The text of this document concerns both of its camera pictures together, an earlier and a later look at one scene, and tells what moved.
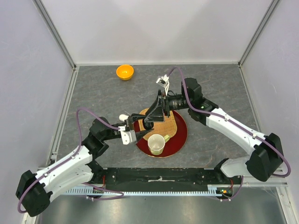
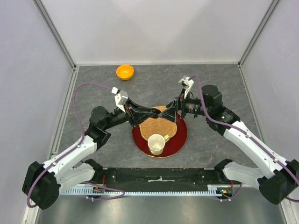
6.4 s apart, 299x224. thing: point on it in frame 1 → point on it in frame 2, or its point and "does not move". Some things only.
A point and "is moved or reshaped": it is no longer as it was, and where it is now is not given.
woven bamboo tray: (168, 127) does not move
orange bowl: (124, 72) does not move
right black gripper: (156, 114) → (179, 104)
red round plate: (173, 145) does not move
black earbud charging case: (147, 125) is moved or reshaped
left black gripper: (132, 118) → (138, 119)
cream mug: (156, 143) does not move
